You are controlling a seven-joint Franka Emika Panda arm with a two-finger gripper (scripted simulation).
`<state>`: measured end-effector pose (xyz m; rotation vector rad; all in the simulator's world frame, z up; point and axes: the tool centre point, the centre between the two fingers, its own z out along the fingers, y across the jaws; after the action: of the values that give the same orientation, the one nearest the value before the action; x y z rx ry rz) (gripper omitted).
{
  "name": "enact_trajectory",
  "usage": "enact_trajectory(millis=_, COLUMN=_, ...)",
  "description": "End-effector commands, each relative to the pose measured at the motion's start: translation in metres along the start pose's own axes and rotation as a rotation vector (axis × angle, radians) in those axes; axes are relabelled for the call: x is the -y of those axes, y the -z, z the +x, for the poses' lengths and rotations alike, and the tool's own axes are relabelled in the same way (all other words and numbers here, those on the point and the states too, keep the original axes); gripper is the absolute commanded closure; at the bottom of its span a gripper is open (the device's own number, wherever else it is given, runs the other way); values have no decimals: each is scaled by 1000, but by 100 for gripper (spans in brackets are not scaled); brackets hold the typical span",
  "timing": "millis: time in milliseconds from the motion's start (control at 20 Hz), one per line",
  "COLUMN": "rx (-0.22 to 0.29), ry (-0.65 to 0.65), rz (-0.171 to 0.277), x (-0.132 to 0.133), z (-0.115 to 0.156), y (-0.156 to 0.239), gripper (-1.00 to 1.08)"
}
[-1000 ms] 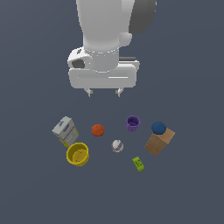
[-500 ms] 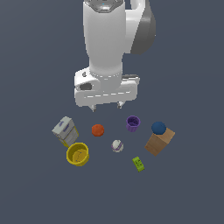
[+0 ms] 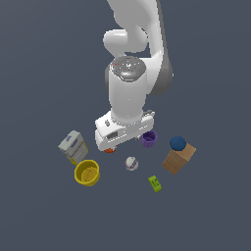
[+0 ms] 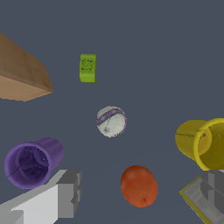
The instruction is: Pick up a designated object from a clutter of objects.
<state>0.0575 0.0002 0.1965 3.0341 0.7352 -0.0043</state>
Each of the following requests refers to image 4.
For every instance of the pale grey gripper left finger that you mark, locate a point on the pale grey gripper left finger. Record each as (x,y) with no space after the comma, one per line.
(43,201)

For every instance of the green toy block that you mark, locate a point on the green toy block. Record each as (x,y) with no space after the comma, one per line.
(87,68)

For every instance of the yellow cup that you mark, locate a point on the yellow cup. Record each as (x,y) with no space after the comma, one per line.
(198,143)

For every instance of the white ball with purple stripe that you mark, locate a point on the white ball with purple stripe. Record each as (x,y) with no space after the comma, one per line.
(111,121)

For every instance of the purple cup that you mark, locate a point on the purple cup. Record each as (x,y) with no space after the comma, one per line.
(32,163)

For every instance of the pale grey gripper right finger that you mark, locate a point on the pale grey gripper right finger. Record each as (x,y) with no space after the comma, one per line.
(208,194)

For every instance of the brown wooden block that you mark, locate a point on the brown wooden block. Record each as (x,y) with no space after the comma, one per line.
(20,74)

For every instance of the orange fruit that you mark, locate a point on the orange fruit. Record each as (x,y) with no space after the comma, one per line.
(139,186)

